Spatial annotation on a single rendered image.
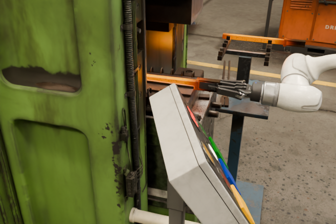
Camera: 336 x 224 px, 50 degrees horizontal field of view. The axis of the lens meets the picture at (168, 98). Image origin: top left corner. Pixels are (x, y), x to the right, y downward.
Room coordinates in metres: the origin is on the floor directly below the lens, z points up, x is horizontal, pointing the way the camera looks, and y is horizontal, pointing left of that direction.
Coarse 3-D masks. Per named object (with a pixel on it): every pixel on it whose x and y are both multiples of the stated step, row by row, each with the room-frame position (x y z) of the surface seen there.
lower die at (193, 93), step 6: (150, 72) 1.39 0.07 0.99; (192, 78) 1.34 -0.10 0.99; (150, 84) 1.28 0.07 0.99; (156, 84) 1.28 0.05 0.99; (162, 84) 1.28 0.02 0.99; (168, 84) 1.27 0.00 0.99; (180, 84) 1.26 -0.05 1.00; (186, 84) 1.26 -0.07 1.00; (156, 90) 1.23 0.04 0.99; (180, 90) 1.23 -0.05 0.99; (186, 90) 1.23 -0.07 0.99; (192, 90) 1.23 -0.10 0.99; (186, 96) 1.20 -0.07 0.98; (192, 96) 1.23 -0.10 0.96; (192, 102) 1.24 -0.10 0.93
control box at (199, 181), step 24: (168, 96) 0.80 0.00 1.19; (168, 120) 0.70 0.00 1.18; (192, 120) 0.70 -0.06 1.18; (168, 144) 0.61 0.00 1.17; (192, 144) 0.58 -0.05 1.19; (168, 168) 0.54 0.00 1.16; (192, 168) 0.52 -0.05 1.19; (216, 168) 0.59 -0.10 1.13; (192, 192) 0.52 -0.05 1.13; (216, 192) 0.53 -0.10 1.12; (216, 216) 0.53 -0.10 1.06; (240, 216) 0.53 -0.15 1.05
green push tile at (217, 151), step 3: (210, 138) 0.83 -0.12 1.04; (210, 141) 0.82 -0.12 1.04; (213, 141) 0.83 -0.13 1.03; (213, 144) 0.80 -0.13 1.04; (213, 147) 0.79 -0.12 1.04; (216, 147) 0.81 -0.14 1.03; (216, 150) 0.77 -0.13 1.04; (216, 153) 0.77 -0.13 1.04; (219, 153) 0.79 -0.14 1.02; (219, 156) 0.77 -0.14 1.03; (222, 156) 0.82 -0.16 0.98; (222, 159) 0.77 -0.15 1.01; (225, 162) 0.80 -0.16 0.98; (225, 165) 0.77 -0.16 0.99
